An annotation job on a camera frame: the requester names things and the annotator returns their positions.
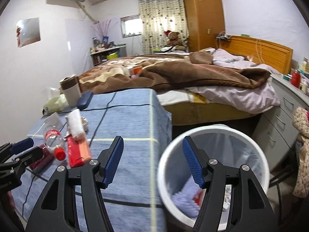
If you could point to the white round bin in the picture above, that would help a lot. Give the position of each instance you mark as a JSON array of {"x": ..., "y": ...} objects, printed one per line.
[{"x": 169, "y": 149}]

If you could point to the red plastic cup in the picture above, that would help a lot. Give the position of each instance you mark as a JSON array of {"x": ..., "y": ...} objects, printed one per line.
[{"x": 197, "y": 197}]

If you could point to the brown teddy bear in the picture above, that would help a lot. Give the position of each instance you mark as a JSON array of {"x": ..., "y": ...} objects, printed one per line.
[{"x": 173, "y": 37}]

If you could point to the pale pink duvet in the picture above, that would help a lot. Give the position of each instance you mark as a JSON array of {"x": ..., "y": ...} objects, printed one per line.
[{"x": 241, "y": 96}]

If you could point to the wooden wardrobe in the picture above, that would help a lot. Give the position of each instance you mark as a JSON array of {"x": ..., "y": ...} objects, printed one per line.
[{"x": 205, "y": 17}]

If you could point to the brown fleece blanket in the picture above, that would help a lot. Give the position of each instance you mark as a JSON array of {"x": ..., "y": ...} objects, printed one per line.
[{"x": 181, "y": 75}]

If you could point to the blue checked table cloth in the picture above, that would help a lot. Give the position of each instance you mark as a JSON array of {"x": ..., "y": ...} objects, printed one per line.
[{"x": 135, "y": 125}]

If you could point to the cluttered dressing table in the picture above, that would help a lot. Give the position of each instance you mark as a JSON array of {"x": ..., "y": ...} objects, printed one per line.
[{"x": 96, "y": 58}]

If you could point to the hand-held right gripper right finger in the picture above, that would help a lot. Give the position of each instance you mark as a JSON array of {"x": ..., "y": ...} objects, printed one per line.
[{"x": 193, "y": 162}]

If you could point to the blue picture frame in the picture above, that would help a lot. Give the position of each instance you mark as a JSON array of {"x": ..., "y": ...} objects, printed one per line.
[{"x": 105, "y": 40}]

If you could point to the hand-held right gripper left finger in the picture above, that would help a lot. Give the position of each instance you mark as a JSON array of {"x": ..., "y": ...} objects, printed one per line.
[{"x": 113, "y": 159}]

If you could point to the dark blue case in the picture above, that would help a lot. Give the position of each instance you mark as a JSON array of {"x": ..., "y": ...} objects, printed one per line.
[{"x": 84, "y": 100}]

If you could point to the pink carton box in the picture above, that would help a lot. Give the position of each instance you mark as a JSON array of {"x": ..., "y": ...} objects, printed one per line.
[{"x": 77, "y": 152}]

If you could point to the red lidded jar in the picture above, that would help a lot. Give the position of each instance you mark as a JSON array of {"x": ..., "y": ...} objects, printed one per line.
[{"x": 137, "y": 70}]

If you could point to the clear bottle with red label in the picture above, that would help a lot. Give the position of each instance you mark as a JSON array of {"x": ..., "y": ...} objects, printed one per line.
[{"x": 53, "y": 137}]

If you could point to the green tissue pack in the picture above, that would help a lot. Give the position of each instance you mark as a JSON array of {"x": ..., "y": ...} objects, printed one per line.
[{"x": 54, "y": 104}]

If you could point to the white air conditioner pipe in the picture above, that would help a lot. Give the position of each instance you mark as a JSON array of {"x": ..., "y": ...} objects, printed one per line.
[{"x": 87, "y": 13}]

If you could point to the wooden bed headboard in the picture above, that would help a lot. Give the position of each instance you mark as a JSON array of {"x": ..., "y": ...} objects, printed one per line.
[{"x": 265, "y": 53}]

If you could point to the red hanging ornament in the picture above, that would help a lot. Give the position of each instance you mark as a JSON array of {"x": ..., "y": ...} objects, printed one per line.
[{"x": 18, "y": 32}]

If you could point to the yellow bed sheet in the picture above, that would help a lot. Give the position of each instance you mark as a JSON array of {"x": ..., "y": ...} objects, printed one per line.
[{"x": 193, "y": 96}]

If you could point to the purple decorative branches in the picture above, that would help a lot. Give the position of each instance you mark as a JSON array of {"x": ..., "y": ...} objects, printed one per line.
[{"x": 103, "y": 27}]

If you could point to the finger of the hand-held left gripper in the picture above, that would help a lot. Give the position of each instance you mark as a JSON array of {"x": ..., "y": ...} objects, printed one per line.
[
  {"x": 23, "y": 143},
  {"x": 32, "y": 153}
]

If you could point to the small window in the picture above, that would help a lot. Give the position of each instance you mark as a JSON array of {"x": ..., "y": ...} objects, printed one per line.
[{"x": 131, "y": 26}]

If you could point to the small white bottle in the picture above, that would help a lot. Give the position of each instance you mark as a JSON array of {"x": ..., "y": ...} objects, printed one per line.
[{"x": 304, "y": 85}]

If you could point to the green storage box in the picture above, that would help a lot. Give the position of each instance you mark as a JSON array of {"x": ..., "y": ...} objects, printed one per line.
[{"x": 112, "y": 56}]

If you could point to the red drink can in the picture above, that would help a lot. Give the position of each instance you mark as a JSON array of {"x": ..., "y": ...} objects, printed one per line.
[{"x": 42, "y": 159}]

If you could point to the grey drawer cabinet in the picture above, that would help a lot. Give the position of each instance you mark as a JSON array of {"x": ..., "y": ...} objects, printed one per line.
[{"x": 272, "y": 125}]

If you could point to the square wall mirror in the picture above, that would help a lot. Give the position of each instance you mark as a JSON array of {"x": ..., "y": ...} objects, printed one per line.
[{"x": 30, "y": 31}]

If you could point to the brown and white tumbler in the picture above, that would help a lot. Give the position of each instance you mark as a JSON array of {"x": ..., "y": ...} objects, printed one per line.
[{"x": 71, "y": 94}]

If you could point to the floral quilted cloth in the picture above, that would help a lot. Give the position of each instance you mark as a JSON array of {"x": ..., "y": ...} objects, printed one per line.
[{"x": 303, "y": 169}]

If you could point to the white power strip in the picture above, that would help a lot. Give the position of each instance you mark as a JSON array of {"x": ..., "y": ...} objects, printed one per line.
[{"x": 222, "y": 37}]

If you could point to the clear plastic cup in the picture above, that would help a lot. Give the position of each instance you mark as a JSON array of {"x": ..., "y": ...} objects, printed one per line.
[{"x": 52, "y": 120}]

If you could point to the green and white box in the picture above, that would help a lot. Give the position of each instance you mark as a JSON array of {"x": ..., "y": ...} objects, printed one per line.
[{"x": 305, "y": 65}]

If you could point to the patterned blue beige curtain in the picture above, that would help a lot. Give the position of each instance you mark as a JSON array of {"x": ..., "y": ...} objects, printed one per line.
[{"x": 159, "y": 17}]

